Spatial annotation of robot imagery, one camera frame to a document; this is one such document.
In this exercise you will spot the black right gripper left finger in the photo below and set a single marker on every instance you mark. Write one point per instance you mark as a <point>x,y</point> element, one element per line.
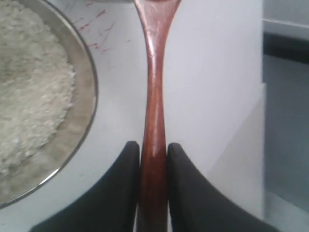
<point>109,206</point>

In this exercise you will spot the white rice heap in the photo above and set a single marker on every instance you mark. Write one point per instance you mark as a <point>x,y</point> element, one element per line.
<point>36,83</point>

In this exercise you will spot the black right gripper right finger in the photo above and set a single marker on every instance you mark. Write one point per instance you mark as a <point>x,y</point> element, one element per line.
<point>195,205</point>

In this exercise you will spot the steel bowl of rice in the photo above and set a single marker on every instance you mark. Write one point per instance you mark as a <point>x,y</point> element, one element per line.
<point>48,160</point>

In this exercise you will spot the brown wooden spoon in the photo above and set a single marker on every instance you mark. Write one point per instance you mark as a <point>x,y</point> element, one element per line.
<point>156,17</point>

